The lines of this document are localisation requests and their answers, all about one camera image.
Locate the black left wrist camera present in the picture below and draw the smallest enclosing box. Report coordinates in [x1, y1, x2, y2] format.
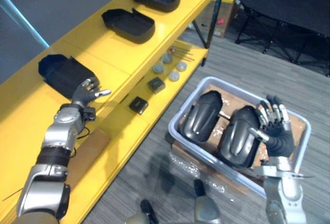
[81, 106, 97, 122]

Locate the robot leg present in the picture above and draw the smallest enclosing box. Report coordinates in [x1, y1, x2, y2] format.
[190, 179, 223, 224]
[125, 199, 161, 224]

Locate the light blue pole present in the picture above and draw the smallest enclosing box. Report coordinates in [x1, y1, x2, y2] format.
[0, 0, 50, 49]

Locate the brown cardboard bin liner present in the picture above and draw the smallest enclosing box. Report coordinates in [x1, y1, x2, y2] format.
[180, 83, 308, 170]

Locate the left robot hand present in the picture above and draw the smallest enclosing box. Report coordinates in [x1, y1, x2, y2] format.
[71, 78, 112, 107]

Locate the black folding cot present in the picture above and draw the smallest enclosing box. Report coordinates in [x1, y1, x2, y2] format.
[229, 0, 330, 78]

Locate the grey plastic bin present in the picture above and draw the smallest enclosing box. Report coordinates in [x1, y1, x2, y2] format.
[168, 76, 312, 199]

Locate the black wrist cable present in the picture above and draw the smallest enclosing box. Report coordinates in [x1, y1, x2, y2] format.
[70, 125, 91, 158]

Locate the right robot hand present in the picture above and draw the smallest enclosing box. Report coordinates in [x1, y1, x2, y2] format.
[249, 95, 295, 158]

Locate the brown cardboard box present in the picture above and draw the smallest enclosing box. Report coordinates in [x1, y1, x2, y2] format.
[203, 0, 238, 39]

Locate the bundle of metal rods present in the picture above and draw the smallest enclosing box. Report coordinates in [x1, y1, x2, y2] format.
[170, 44, 194, 63]

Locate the small black square box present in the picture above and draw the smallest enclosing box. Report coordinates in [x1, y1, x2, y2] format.
[128, 96, 150, 115]
[147, 77, 166, 95]

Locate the left robot leg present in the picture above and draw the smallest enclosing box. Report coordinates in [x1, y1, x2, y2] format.
[125, 199, 161, 224]

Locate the yellow metal shelf unit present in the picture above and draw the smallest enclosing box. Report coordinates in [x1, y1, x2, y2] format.
[0, 0, 227, 224]

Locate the right robot leg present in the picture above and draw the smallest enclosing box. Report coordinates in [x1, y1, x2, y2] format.
[190, 179, 223, 224]

